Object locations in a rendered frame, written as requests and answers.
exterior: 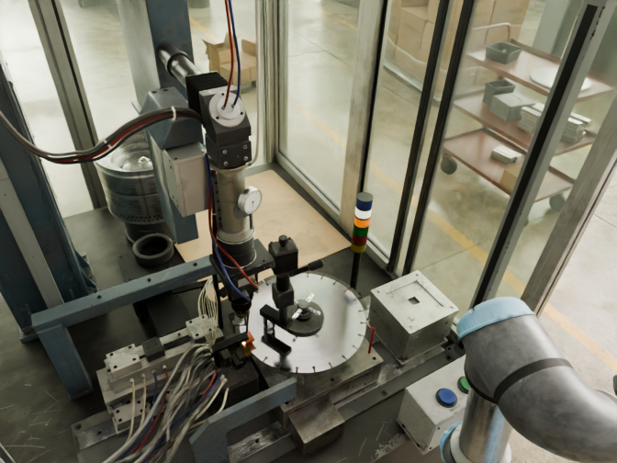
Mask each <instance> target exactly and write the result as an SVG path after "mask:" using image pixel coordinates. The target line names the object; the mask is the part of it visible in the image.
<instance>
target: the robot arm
mask: <svg viewBox="0 0 617 463"><path fill-rule="evenodd" d="M456 331H457V334H458V336H459V337H458V339H459V340H460V341H461V342H462V343H463V345H464V347H465V349H466V359H465V364H464V372H465V377H466V381H467V383H468V385H469V391H468V395H467V400H466V408H465V412H464V417H463V421H460V422H457V423H454V424H453V425H451V426H450V427H448V431H444V432H443V434H442V436H441V439H440V443H439V445H440V450H441V453H442V458H443V462H444V463H510V460H511V451H510V445H509V440H510V435H511V432H512V429H515V430H516V431H517V432H518V433H519V434H520V435H522V436H523V437H524V438H526V439H527V440H529V441H530V442H532V443H534V444H535V445H537V446H539V447H540V448H542V449H544V450H546V451H548V452H550V453H552V454H554V455H557V456H559V457H563V458H565V459H568V460H572V461H576V462H579V463H617V375H614V376H613V379H612V380H613V389H614V392H615V395H616V396H614V395H612V394H611V393H609V392H607V391H604V390H594V389H592V388H591V387H590V386H589V385H588V384H587V383H586V382H585V381H584V380H583V379H582V378H581V377H580V375H579V374H578V373H577V371H576V370H575V369H574V368H573V367H572V366H571V364H570V363H569V361H568V360H567V358H566V357H565V356H564V354H563V353H562V352H561V350H560V349H559V347H558V346H557V345H556V343H555V342H554V340H553V339H552V338H551V336H550V335H549V334H548V332H547V331H546V329H545V328H544V327H543V325H542V324H541V323H540V322H539V321H538V319H537V318H536V314H535V313H534V312H533V311H531V310H530V309H529V307H528V306H527V305H526V304H525V303H524V302H523V301H522V300H520V299H517V298H514V297H500V298H495V299H490V300H487V301H485V302H482V303H480V304H478V305H476V306H475V307H474V308H473V309H471V310H469V311H468V312H467V313H465V314H464V315H463V316H462V317H461V319H460V320H459V322H458V324H457V325H456Z"/></svg>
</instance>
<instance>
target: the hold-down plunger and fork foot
mask: <svg viewBox="0 0 617 463"><path fill-rule="evenodd" d="M260 315H261V316H263V317H264V328H265V330H267V320H268V321H270V322H271V323H272V325H273V327H274V328H275V326H276V325H277V326H278V327H280V328H282V329H283V330H285V331H287V330H288V329H289V328H290V327H291V326H292V325H293V320H292V319H290V318H289V317H287V307H285V308H281V309H278V311H277V310H276V309H274V308H272V307H271V306H269V305H267V304H265V305H263V306H262V308H261V309H260Z"/></svg>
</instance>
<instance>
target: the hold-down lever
mask: <svg viewBox="0 0 617 463"><path fill-rule="evenodd" d="M322 267H324V262H323V260H321V259H317V260H315V261H312V262H310V263H308V265H306V266H303V267H300V268H299V269H296V270H293V271H291V272H288V275H289V277H294V276H297V275H299V274H302V273H305V272H307V271H315V270H317V269H320V268H322Z"/></svg>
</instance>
